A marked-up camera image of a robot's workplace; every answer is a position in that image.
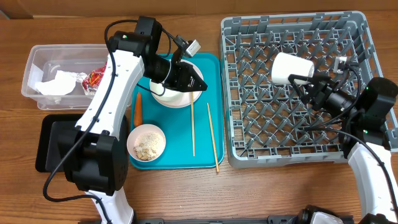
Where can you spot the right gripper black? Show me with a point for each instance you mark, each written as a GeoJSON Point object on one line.
{"type": "Point", "coordinates": [319, 91]}

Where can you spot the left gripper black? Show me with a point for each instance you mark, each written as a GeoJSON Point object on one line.
{"type": "Point", "coordinates": [181, 81]}

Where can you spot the white paper cup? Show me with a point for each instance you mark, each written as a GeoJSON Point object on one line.
{"type": "Point", "coordinates": [285, 65]}

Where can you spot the wooden chopstick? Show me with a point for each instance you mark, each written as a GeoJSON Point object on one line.
{"type": "Point", "coordinates": [213, 139]}
{"type": "Point", "coordinates": [193, 121]}

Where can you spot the white small bowl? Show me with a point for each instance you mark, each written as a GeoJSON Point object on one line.
{"type": "Point", "coordinates": [164, 94]}

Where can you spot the pink bowl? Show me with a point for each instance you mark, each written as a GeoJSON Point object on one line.
{"type": "Point", "coordinates": [136, 132]}

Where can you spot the rice and peanut leftovers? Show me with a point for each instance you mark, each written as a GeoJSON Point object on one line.
{"type": "Point", "coordinates": [149, 146]}

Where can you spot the red snack wrapper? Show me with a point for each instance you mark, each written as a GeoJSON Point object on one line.
{"type": "Point", "coordinates": [92, 81]}

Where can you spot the white paper napkin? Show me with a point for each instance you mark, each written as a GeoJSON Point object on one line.
{"type": "Point", "coordinates": [63, 83]}

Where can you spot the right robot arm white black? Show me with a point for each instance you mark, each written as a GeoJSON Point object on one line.
{"type": "Point", "coordinates": [363, 138]}

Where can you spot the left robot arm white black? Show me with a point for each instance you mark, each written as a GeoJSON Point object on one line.
{"type": "Point", "coordinates": [92, 154]}

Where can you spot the grey dishwasher rack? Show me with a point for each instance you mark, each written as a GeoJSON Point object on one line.
{"type": "Point", "coordinates": [268, 125]}

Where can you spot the white plate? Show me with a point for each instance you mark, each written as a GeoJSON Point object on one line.
{"type": "Point", "coordinates": [185, 101]}

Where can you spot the orange carrot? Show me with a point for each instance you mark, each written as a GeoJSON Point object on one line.
{"type": "Point", "coordinates": [138, 119]}

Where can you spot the teal plastic tray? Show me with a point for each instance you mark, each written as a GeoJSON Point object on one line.
{"type": "Point", "coordinates": [177, 126]}

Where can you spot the clear plastic bin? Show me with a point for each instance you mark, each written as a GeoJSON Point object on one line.
{"type": "Point", "coordinates": [43, 63]}

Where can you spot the black tray bin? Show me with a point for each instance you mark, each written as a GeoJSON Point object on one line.
{"type": "Point", "coordinates": [48, 155]}

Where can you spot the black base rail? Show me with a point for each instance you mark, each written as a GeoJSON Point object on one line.
{"type": "Point", "coordinates": [275, 219]}

